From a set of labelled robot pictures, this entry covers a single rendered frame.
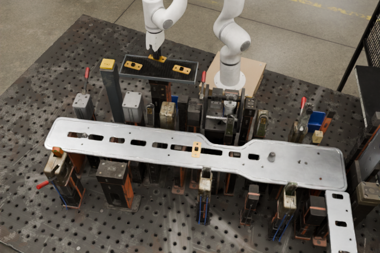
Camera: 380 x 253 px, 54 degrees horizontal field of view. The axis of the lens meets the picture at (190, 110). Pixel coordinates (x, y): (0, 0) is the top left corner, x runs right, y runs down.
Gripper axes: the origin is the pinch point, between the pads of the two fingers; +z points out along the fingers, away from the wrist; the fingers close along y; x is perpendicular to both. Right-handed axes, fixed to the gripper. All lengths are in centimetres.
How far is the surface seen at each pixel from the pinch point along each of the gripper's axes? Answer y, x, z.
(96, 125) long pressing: 33.9, -17.2, 24.5
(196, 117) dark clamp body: 12.4, 26.1, 20.4
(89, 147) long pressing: 46, -13, 24
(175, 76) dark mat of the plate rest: 2.5, 10.6, 8.5
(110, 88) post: 11.0, -23.4, 24.3
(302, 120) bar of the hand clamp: 1, 72, 12
